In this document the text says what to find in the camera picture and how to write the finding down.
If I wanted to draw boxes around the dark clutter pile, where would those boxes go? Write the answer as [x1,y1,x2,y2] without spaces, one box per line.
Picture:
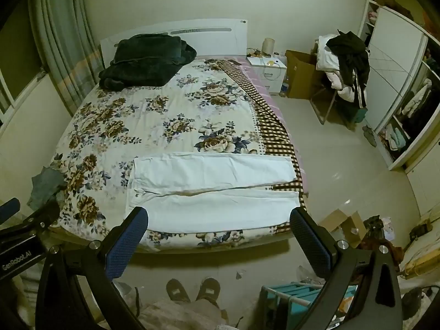
[364,215,406,272]

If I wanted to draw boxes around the grey cloth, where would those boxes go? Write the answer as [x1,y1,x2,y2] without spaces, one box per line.
[27,167,67,210]

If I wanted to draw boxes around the white nightstand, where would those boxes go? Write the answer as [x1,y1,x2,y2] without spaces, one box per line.
[247,56,287,94]

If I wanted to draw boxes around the white wardrobe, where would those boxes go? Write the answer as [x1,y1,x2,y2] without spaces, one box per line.
[357,0,440,172]

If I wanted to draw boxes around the large brown cardboard box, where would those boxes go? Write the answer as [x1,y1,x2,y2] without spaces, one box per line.
[285,50,325,100]

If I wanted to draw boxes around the person's light trousers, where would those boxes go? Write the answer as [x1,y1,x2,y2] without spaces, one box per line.
[137,298,229,330]

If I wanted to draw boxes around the teal rack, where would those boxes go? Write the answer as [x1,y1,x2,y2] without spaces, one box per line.
[259,280,358,330]

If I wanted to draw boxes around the white pants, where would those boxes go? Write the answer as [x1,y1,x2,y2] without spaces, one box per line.
[125,154,300,234]

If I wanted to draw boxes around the hanging white jacket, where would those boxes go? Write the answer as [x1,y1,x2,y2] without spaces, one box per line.
[402,78,432,117]

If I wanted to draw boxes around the chair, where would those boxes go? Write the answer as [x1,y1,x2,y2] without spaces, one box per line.
[309,82,368,124]

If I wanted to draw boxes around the small open cardboard box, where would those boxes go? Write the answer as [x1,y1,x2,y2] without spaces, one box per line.
[320,209,367,248]

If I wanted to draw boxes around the dark green blanket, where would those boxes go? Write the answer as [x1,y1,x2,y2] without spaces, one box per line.
[98,34,197,92]

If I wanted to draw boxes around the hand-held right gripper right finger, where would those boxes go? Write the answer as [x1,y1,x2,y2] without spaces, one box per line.
[290,207,403,330]

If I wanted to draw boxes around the folded teal clothes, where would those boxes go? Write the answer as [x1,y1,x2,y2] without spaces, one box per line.
[378,127,409,150]

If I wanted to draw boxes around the pile of white clothes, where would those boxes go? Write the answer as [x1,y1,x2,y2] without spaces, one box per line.
[315,34,358,102]

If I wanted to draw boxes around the brown slipper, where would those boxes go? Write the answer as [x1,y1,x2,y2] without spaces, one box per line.
[196,278,221,308]
[166,278,191,304]

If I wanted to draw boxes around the white bed headboard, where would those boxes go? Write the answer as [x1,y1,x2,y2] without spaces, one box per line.
[99,19,249,66]

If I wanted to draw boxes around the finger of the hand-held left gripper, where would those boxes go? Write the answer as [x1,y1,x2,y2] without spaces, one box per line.
[0,197,20,224]
[10,201,62,238]

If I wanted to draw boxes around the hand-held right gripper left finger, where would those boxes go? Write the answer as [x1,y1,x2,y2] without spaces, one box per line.
[36,206,149,330]

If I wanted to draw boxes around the grey-green curtain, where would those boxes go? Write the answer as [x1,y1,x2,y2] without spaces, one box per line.
[27,0,104,116]

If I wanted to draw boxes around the floral checked bedsheet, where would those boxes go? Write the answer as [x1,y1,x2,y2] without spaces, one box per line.
[48,55,306,251]

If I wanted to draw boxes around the grey slippers pair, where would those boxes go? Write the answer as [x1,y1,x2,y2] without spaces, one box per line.
[362,125,379,148]

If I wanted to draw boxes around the clear plastic bag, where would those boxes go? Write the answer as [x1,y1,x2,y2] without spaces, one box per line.
[296,265,324,283]

